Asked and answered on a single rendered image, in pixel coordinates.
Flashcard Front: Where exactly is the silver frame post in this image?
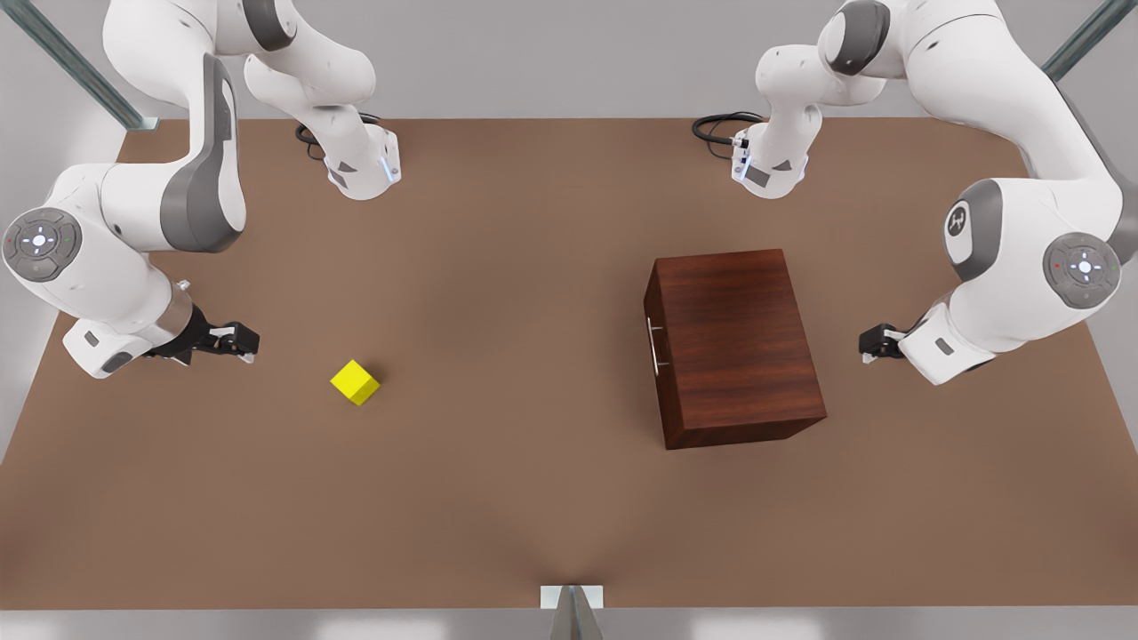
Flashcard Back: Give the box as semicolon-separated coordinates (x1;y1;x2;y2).
1042;0;1138;83
0;0;159;132
541;584;605;640

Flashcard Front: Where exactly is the yellow cube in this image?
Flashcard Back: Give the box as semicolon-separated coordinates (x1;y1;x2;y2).
330;359;381;407

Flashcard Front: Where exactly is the dark wooden drawer cabinet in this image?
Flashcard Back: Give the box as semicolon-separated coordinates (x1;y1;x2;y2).
643;249;828;451

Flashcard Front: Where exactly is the black cable loop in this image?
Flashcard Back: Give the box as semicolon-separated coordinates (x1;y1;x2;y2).
692;111;767;162
295;113;383;163

